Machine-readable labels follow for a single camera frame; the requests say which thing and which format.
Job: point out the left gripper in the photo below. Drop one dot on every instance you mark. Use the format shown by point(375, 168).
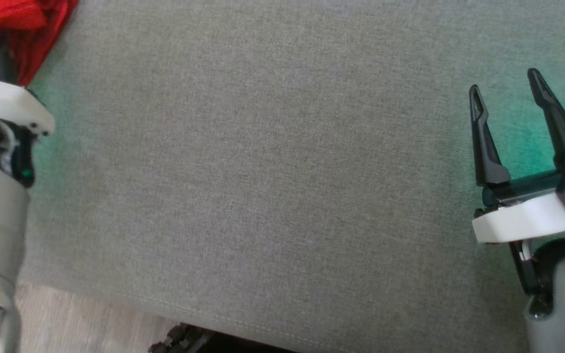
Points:
point(3, 105)

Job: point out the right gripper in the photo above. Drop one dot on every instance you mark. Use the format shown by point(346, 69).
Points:
point(523, 220)

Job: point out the red white number jersey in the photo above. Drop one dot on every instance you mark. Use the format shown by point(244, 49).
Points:
point(22, 19)

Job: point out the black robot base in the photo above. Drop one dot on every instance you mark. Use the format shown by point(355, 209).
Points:
point(184, 340)

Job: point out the large grey sofa seat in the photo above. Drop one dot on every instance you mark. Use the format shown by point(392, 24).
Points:
point(263, 171)

